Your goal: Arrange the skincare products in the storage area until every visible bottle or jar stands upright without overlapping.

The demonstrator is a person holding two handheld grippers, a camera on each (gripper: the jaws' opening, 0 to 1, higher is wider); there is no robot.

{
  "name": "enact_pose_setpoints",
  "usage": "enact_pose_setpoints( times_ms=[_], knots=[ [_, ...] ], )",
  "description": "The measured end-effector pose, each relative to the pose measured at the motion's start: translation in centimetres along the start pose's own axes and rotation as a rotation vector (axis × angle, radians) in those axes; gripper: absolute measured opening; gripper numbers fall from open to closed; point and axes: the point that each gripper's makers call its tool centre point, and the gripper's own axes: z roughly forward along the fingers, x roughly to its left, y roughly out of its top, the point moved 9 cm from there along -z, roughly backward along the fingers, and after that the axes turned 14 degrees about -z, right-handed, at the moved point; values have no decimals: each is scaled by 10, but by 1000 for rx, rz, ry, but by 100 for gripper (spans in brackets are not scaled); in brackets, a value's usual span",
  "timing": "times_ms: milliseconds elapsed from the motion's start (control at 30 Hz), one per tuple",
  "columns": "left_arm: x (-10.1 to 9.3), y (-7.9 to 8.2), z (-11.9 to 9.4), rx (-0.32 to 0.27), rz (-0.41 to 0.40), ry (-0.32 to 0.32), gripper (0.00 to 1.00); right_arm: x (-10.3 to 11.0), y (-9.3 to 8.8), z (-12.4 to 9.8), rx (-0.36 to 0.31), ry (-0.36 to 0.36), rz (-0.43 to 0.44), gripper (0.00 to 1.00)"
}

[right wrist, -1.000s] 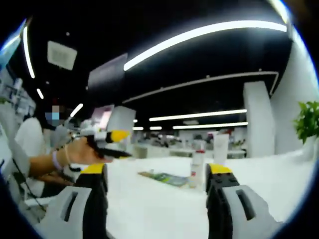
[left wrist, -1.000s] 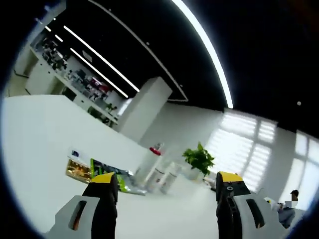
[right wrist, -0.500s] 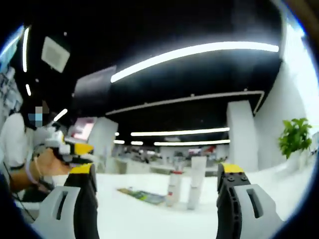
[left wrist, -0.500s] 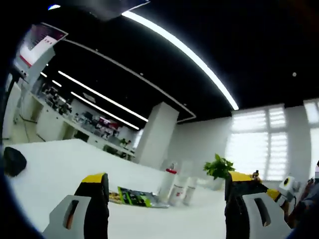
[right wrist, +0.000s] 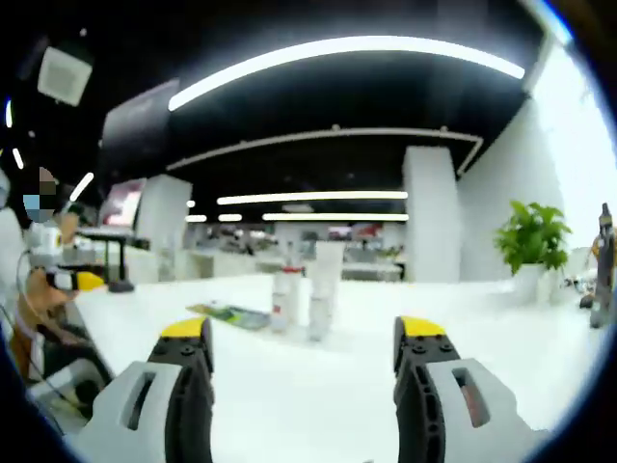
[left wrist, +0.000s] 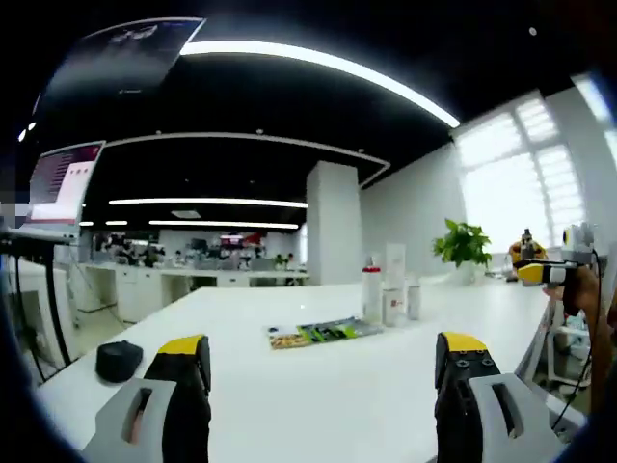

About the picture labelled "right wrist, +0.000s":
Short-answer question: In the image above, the long curved ceiling light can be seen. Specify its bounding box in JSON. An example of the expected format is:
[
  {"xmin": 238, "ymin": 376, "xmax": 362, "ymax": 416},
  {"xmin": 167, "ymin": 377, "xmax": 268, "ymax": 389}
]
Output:
[{"xmin": 168, "ymin": 36, "xmax": 526, "ymax": 111}]

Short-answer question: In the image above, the tall dark object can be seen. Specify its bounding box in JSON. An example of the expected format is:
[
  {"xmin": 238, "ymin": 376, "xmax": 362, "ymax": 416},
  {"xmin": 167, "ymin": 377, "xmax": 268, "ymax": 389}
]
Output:
[{"xmin": 588, "ymin": 202, "xmax": 617, "ymax": 330}]

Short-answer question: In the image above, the ceiling air vent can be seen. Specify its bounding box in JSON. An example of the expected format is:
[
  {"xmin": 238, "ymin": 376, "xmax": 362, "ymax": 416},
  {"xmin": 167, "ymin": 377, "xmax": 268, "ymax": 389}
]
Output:
[{"xmin": 37, "ymin": 45, "xmax": 94, "ymax": 106}]

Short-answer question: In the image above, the white skincare tube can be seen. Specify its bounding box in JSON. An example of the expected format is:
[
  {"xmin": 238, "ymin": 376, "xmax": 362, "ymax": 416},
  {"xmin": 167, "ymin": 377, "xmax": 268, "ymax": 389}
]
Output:
[{"xmin": 311, "ymin": 239, "xmax": 346, "ymax": 329}]

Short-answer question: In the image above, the computer monitor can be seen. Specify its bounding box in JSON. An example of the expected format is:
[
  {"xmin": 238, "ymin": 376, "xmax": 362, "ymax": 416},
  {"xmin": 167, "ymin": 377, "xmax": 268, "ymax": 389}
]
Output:
[{"xmin": 99, "ymin": 177, "xmax": 148, "ymax": 228}]

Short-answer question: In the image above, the person's left hand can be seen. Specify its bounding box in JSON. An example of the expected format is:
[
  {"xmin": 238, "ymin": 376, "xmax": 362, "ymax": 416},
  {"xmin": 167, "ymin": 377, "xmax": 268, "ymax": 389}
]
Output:
[{"xmin": 26, "ymin": 267, "xmax": 81, "ymax": 314}]

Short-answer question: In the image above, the green black sachet packet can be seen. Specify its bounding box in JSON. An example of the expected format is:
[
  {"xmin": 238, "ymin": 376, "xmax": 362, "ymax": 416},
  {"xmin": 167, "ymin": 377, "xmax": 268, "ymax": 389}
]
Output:
[{"xmin": 185, "ymin": 301, "xmax": 272, "ymax": 332}]

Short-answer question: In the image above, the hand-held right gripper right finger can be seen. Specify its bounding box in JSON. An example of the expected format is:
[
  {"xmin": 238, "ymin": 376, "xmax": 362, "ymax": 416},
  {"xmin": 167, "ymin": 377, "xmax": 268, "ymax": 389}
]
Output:
[{"xmin": 391, "ymin": 314, "xmax": 550, "ymax": 463}]

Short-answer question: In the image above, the potted green plant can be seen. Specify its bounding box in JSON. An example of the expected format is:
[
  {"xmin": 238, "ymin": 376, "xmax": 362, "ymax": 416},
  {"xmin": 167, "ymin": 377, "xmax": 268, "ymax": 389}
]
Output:
[{"xmin": 494, "ymin": 200, "xmax": 575, "ymax": 303}]

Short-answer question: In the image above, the white office counter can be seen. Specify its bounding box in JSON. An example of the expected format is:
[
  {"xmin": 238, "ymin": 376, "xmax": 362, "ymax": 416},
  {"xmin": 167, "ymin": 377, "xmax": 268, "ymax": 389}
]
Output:
[{"xmin": 185, "ymin": 248, "xmax": 406, "ymax": 284}]

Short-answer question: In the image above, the clear skincare bottle red label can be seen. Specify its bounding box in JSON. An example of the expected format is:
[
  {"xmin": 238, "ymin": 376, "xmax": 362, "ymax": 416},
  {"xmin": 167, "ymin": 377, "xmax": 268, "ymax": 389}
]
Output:
[{"xmin": 270, "ymin": 273, "xmax": 293, "ymax": 335}]

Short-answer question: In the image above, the dark hanging panel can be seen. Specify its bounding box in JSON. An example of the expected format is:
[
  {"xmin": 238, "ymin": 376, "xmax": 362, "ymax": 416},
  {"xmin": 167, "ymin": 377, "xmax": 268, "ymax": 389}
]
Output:
[{"xmin": 100, "ymin": 79, "xmax": 180, "ymax": 160}]

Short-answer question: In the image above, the black monitor stand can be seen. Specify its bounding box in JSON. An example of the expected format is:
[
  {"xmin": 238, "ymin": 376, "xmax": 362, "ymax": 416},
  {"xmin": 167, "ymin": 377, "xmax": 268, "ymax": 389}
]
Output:
[{"xmin": 103, "ymin": 235, "xmax": 137, "ymax": 294}]

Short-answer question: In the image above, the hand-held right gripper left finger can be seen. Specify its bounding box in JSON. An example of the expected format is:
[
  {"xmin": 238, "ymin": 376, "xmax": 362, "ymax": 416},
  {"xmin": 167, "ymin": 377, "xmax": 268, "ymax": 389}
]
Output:
[{"xmin": 75, "ymin": 315, "xmax": 217, "ymax": 463}]

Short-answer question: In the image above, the white curved ceiling rail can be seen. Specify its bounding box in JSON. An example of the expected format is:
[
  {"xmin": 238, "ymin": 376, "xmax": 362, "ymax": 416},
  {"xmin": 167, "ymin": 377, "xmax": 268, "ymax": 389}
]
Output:
[{"xmin": 166, "ymin": 124, "xmax": 484, "ymax": 175}]

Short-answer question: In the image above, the straight ceiling light strip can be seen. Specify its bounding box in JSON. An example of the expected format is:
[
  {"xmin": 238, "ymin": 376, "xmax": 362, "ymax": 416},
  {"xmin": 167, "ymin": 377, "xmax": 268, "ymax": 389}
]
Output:
[
  {"xmin": 262, "ymin": 211, "xmax": 411, "ymax": 223},
  {"xmin": 216, "ymin": 190, "xmax": 410, "ymax": 206}
]

